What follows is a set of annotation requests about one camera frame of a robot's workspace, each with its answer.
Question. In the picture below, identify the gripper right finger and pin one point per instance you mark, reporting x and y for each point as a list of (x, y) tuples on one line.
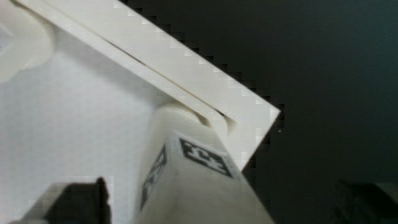
[(367, 203)]

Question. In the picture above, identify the white desk tabletop tray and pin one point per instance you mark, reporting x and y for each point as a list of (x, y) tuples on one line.
[(95, 68)]

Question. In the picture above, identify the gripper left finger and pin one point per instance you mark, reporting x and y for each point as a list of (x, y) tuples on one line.
[(72, 204)]

